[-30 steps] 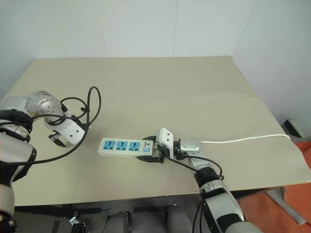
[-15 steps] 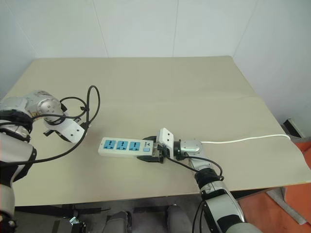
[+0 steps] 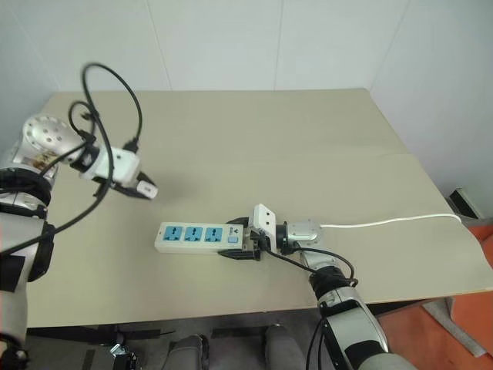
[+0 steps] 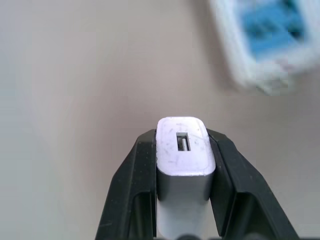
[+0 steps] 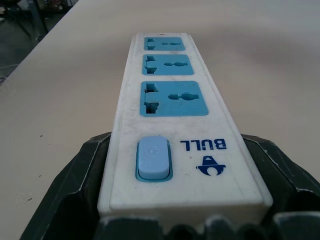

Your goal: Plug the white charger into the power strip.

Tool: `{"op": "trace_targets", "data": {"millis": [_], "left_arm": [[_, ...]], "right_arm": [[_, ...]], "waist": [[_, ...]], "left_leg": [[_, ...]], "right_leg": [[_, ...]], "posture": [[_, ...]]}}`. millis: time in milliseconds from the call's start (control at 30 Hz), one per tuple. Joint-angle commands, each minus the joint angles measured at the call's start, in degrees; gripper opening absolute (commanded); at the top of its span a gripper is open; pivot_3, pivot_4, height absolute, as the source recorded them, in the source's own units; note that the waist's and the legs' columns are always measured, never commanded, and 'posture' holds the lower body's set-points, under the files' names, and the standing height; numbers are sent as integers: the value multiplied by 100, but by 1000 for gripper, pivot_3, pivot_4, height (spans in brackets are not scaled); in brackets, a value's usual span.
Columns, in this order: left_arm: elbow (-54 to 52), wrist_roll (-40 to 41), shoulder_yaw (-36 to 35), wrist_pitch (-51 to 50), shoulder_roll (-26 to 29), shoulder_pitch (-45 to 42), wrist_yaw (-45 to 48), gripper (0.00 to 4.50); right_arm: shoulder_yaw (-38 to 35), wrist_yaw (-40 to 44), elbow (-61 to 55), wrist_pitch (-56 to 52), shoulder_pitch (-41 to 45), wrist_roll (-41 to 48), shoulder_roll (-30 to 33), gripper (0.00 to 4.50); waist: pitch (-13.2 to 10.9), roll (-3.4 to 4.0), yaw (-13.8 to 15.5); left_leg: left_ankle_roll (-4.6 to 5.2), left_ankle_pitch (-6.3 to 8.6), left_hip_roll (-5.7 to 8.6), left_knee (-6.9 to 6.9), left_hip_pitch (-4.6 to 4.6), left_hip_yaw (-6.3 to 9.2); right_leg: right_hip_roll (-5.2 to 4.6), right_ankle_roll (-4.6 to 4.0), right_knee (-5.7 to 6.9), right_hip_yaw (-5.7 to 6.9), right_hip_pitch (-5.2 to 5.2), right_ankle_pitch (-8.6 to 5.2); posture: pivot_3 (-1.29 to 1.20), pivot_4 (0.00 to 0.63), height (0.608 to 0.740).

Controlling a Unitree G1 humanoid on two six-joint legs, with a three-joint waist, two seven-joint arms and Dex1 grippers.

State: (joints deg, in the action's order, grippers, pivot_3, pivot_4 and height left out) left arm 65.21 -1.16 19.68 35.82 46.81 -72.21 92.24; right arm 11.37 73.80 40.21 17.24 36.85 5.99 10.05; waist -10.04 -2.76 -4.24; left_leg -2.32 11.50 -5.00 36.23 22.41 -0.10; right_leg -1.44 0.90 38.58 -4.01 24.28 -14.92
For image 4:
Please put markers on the white USB charger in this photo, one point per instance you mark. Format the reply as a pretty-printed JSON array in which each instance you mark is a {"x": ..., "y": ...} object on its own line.
[{"x": 183, "y": 160}]

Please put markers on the white power strip blue sockets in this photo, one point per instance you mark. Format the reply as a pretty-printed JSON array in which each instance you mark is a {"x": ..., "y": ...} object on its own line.
[{"x": 270, "y": 42}]

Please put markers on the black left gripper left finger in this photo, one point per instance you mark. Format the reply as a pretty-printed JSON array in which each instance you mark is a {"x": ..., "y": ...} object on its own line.
[{"x": 128, "y": 185}]

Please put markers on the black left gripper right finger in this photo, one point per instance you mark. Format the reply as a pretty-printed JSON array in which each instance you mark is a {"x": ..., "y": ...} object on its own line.
[{"x": 247, "y": 185}]

